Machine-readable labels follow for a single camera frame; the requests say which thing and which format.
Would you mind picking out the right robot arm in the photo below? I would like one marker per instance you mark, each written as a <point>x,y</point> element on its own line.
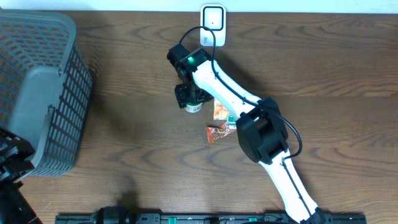
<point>262,131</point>

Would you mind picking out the green lid seasoning jar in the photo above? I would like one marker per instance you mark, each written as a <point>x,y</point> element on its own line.
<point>193,107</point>

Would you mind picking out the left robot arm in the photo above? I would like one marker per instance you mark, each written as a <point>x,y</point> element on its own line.
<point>14,165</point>

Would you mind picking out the red chocolate bar wrapper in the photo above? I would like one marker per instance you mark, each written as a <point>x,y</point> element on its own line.
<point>216,133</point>

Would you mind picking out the white barcode scanner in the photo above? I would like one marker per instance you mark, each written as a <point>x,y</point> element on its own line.
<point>213,16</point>

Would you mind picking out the white green carton box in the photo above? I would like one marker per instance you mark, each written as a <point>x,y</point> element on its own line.
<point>231,122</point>

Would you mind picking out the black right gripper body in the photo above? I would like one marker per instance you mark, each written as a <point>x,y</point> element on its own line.
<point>189,91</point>

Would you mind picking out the orange tissue pack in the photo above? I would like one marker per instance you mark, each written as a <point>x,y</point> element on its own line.
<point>220,112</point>

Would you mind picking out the grey plastic shopping basket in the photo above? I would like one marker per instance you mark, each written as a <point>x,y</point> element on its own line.
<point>45,87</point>

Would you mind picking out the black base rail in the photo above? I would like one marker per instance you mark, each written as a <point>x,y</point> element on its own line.
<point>155,218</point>

